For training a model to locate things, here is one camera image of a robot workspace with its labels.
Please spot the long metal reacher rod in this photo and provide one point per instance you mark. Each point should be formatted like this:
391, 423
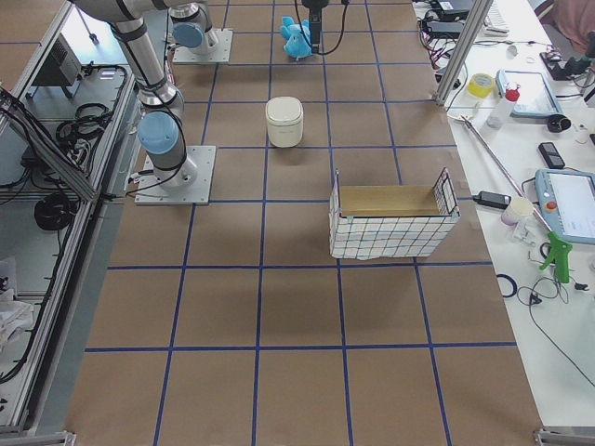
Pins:
513, 183

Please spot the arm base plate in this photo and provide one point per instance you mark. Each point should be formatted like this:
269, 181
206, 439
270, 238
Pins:
191, 184
194, 46

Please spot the green reacher handle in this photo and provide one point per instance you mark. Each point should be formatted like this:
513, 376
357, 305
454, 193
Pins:
558, 256

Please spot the white lidded cup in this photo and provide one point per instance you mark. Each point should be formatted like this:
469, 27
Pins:
518, 209

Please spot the near teach pendant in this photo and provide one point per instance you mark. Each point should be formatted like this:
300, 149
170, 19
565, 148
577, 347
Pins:
566, 202

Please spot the aluminium frame post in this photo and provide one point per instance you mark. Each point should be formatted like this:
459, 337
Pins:
474, 23

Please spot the blue teddy bear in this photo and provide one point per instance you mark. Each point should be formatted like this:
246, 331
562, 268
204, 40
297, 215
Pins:
297, 36

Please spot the black power adapter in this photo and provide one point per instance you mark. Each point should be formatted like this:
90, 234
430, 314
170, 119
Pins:
492, 199

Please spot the white squeeze bottle red cap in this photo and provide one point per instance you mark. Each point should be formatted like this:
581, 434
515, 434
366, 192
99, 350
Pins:
502, 111

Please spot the yellow tape roll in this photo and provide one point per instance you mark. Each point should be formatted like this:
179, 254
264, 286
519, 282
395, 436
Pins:
481, 85

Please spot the teach pendant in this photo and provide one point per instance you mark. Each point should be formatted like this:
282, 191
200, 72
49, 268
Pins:
566, 202
537, 99

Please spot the checkered cardboard box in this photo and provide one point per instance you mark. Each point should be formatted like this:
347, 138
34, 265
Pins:
369, 222

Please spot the black phone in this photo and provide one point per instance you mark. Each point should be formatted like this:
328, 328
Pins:
551, 156

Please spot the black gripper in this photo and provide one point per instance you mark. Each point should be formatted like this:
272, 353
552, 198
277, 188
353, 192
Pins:
313, 6

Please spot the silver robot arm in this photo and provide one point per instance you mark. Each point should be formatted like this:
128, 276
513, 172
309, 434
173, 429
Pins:
160, 129
197, 13

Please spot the far teach pendant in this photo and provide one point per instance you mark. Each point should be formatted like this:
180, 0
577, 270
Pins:
537, 99

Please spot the cream trash can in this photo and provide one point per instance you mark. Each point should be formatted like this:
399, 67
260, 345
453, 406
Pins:
284, 116

